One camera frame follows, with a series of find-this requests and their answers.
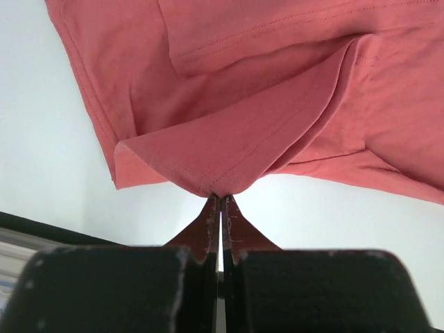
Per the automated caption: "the salmon pink t shirt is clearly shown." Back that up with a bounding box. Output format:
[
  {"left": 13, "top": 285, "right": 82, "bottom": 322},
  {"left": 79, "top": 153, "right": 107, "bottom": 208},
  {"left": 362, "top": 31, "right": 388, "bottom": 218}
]
[{"left": 46, "top": 1, "right": 443, "bottom": 203}]

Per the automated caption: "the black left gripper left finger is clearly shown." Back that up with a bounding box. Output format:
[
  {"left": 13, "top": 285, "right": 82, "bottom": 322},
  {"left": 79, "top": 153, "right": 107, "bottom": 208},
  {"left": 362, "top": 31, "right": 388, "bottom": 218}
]
[{"left": 1, "top": 196, "right": 221, "bottom": 332}]

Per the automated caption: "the front aluminium frame rail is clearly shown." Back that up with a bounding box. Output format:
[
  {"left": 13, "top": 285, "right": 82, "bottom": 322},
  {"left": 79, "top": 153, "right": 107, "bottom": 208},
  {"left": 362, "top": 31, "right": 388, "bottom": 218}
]
[{"left": 0, "top": 228, "right": 62, "bottom": 312}]

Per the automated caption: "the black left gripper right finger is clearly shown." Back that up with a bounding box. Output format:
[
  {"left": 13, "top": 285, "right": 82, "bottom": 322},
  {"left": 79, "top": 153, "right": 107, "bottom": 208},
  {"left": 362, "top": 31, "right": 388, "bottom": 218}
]
[{"left": 221, "top": 196, "right": 432, "bottom": 332}]

